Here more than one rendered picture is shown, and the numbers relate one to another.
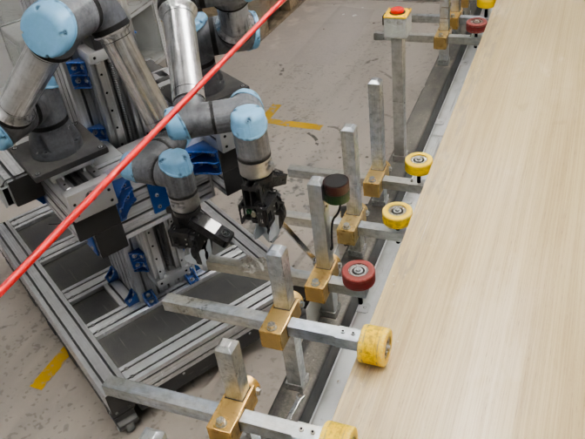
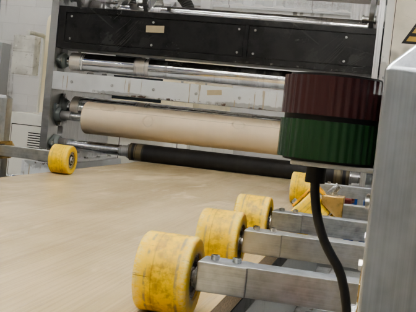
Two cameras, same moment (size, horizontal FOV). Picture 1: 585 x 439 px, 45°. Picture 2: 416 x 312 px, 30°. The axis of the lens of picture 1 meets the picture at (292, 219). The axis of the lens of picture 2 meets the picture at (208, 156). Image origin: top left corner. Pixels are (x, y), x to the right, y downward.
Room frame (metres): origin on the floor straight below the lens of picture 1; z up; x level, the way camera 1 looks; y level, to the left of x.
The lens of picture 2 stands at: (1.76, -0.28, 1.10)
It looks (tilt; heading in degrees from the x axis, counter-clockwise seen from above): 3 degrees down; 167
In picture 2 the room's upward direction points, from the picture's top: 6 degrees clockwise
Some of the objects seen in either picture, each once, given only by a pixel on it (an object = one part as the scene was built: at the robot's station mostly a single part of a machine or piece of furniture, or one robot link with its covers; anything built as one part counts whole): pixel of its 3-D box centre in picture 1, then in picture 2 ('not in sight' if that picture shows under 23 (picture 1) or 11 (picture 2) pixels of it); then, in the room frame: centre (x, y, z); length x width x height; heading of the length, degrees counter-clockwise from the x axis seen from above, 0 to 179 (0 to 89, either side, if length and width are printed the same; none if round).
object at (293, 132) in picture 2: (337, 193); (329, 140); (1.33, -0.11, 1.10); 0.06 x 0.06 x 0.02
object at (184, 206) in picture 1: (184, 199); not in sight; (1.46, 0.26, 1.05); 0.08 x 0.08 x 0.05
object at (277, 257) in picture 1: (288, 328); not in sight; (1.12, 0.04, 0.89); 0.04 x 0.04 x 0.48; 64
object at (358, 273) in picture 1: (359, 286); not in sight; (1.27, -0.14, 0.85); 0.08 x 0.08 x 0.11
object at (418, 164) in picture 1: (419, 174); not in sight; (1.70, -0.39, 0.85); 0.08 x 0.08 x 0.11
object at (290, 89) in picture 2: (336, 185); (334, 98); (1.33, -0.11, 1.12); 0.06 x 0.06 x 0.02
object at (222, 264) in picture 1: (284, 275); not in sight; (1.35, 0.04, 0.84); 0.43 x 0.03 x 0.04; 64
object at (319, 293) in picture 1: (324, 277); not in sight; (1.33, -0.06, 0.85); 0.14 x 0.06 x 0.05; 154
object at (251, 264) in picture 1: (253, 261); not in sight; (1.39, 0.11, 0.87); 0.09 x 0.07 x 0.02; 64
